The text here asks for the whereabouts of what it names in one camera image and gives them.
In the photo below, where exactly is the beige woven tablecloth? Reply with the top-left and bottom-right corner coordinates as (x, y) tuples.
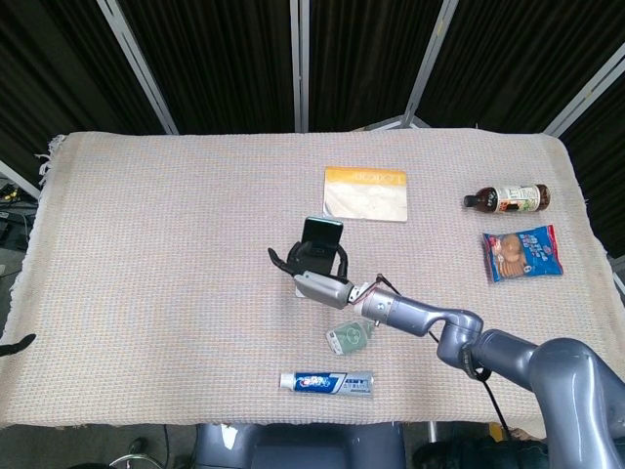
(0, 127), (625, 430)

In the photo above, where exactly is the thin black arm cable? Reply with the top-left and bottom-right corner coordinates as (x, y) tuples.
(374, 274), (519, 444)

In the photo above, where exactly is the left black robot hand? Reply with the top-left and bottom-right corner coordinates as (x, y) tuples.
(0, 333), (38, 358)

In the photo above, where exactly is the floor cable bundle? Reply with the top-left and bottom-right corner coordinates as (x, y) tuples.
(0, 178), (36, 245)

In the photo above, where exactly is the blue biscuit packet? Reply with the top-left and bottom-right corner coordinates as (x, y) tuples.
(481, 224), (564, 284)

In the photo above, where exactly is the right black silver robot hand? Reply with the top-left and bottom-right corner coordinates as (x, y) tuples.
(267, 238), (355, 311)

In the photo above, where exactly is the orange and white pouch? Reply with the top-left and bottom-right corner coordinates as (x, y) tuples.
(322, 165), (409, 224)

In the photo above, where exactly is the dark drink bottle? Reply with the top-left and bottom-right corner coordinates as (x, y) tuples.
(463, 183), (553, 214)

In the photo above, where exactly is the green tissue packet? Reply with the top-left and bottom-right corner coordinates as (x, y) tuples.
(325, 318), (377, 354)

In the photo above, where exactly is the blue white toothpaste tube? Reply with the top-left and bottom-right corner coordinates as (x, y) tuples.
(278, 370), (375, 396)

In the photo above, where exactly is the black smartphone with teal edge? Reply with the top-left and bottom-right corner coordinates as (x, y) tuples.
(300, 217), (345, 276)

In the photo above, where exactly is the black folding screen white frame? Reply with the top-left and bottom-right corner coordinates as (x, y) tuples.
(0, 0), (625, 294)

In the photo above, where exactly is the grey robot torso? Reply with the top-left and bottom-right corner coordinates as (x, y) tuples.
(194, 422), (406, 469)

